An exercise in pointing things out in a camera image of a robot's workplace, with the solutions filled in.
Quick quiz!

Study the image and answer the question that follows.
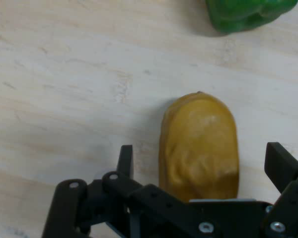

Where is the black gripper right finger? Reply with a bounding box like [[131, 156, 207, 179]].
[[262, 142, 298, 238]]

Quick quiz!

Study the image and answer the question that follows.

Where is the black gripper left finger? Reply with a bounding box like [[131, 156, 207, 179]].
[[41, 144, 150, 238]]

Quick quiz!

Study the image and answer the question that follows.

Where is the brown toy potato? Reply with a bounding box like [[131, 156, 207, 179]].
[[158, 91, 240, 203]]

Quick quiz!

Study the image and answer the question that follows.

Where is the wooden cutting board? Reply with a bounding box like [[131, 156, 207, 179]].
[[0, 0, 298, 238]]

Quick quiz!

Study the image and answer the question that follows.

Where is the green toy bell pepper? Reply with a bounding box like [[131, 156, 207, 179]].
[[205, 0, 298, 34]]

